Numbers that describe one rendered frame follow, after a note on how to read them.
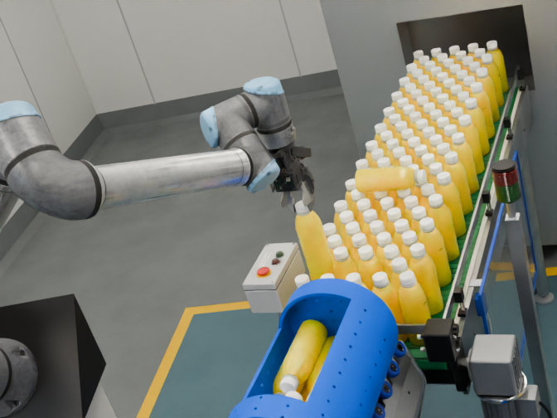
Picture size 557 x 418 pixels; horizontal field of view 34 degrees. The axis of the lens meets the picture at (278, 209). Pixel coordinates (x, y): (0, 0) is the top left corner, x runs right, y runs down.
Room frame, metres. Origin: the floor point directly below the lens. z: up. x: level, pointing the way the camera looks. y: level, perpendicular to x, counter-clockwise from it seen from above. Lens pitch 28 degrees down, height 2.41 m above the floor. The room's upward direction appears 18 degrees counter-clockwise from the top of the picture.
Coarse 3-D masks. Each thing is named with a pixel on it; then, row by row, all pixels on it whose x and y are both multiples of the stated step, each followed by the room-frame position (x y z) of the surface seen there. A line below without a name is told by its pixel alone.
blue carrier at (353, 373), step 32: (320, 288) 1.79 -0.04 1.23; (352, 288) 1.77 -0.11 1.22; (288, 320) 1.88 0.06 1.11; (320, 320) 1.84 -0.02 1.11; (352, 320) 1.67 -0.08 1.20; (384, 320) 1.72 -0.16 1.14; (352, 352) 1.59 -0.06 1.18; (384, 352) 1.65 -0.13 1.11; (256, 384) 1.67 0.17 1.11; (320, 384) 1.49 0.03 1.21; (352, 384) 1.51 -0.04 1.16; (256, 416) 1.42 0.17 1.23; (288, 416) 1.40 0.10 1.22; (320, 416) 1.41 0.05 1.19; (352, 416) 1.45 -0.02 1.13
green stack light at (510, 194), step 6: (510, 186) 2.01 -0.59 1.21; (516, 186) 2.02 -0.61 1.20; (498, 192) 2.03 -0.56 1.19; (504, 192) 2.02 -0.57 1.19; (510, 192) 2.01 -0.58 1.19; (516, 192) 2.02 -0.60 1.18; (498, 198) 2.04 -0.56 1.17; (504, 198) 2.02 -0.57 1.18; (510, 198) 2.02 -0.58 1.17; (516, 198) 2.02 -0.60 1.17
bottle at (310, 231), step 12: (300, 216) 2.09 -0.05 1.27; (312, 216) 2.08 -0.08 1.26; (300, 228) 2.08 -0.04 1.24; (312, 228) 2.07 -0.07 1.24; (300, 240) 2.09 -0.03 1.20; (312, 240) 2.07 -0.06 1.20; (324, 240) 2.08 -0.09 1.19; (312, 252) 2.07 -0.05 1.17; (324, 252) 2.07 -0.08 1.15; (312, 264) 2.07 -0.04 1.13; (324, 264) 2.07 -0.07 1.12
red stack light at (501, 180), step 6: (516, 168) 2.03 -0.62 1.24; (492, 174) 2.04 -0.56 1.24; (498, 174) 2.02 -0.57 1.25; (504, 174) 2.02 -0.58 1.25; (510, 174) 2.01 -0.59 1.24; (516, 174) 2.03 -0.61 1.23; (498, 180) 2.03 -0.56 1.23; (504, 180) 2.02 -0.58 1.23; (510, 180) 2.01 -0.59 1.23; (516, 180) 2.02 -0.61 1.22; (498, 186) 2.03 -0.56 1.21; (504, 186) 2.02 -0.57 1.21
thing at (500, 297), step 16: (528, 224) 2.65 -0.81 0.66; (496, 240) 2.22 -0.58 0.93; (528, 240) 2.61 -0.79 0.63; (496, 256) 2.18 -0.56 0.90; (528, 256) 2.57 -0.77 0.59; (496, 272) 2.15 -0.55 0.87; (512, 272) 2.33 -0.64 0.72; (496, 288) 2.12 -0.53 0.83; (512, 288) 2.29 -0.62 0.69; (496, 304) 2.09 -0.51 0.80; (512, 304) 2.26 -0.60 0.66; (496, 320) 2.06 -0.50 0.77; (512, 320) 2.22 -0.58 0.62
